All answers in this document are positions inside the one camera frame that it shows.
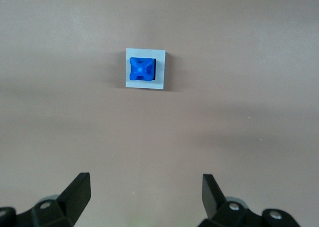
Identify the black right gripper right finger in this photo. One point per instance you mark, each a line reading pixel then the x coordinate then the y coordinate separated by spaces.
pixel 211 199

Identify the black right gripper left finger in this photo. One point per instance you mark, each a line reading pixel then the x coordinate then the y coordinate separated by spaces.
pixel 74 199

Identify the blue plastic insert part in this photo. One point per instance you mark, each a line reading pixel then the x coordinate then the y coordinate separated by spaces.
pixel 140 69

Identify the gray cube base with socket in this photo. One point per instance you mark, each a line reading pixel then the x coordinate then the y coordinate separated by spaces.
pixel 160 69

